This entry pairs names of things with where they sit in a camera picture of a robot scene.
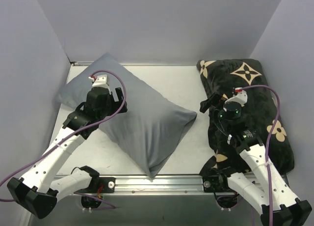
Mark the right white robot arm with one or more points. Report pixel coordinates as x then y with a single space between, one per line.
242 165

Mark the grey pillowcase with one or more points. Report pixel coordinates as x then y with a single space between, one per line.
151 129

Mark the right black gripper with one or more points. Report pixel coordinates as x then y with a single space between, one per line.
212 101

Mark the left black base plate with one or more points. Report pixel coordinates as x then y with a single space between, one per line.
99 185

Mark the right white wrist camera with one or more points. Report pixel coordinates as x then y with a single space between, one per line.
239 96

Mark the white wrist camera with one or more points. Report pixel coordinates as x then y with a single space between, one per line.
99 81
239 96

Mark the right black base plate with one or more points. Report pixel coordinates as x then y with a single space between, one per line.
216 184

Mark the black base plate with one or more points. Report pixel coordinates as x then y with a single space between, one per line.
216 184
99 185

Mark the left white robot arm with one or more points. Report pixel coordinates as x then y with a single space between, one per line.
36 190

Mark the aluminium front rail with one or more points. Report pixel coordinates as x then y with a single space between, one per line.
161 185

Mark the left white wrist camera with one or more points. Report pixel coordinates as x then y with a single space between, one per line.
99 81

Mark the black floral plush pillow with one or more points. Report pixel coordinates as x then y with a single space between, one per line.
221 76

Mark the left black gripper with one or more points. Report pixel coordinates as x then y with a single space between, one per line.
117 98

